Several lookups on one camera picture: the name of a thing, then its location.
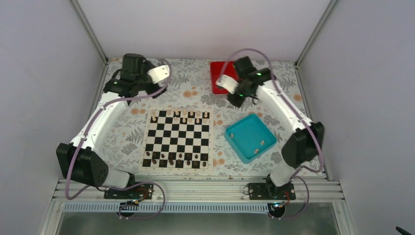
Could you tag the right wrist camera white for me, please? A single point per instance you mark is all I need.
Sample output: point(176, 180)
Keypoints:
point(227, 83)

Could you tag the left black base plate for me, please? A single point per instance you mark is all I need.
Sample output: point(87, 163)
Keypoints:
point(141, 192)

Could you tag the black white chessboard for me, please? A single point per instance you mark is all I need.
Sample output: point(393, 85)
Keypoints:
point(164, 136)

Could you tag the teal tray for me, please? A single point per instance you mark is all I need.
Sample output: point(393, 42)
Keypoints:
point(245, 136)

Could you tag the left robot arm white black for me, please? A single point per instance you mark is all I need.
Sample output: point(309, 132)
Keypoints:
point(81, 160)

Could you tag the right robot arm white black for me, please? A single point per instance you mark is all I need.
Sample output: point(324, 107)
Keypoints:
point(306, 136)

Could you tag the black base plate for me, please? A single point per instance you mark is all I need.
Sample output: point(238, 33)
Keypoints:
point(141, 192)
point(264, 191)

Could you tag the aluminium rail frame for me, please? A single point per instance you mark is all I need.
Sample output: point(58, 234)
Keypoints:
point(235, 190)

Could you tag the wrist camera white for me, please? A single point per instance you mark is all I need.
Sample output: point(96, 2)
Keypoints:
point(227, 83)
point(159, 73)

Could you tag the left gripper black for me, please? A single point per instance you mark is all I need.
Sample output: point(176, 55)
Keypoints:
point(153, 89)

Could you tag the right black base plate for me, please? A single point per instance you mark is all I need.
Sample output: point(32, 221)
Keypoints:
point(264, 191)

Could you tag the floral patterned mat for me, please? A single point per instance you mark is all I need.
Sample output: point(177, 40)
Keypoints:
point(191, 88)

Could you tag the red square box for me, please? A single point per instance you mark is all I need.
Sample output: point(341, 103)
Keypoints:
point(215, 73)

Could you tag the dark chess pieces row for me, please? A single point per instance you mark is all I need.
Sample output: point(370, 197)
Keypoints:
point(162, 160)

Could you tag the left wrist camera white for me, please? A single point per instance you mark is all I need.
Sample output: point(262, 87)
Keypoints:
point(159, 73)

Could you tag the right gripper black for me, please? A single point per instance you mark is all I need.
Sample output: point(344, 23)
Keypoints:
point(236, 102)

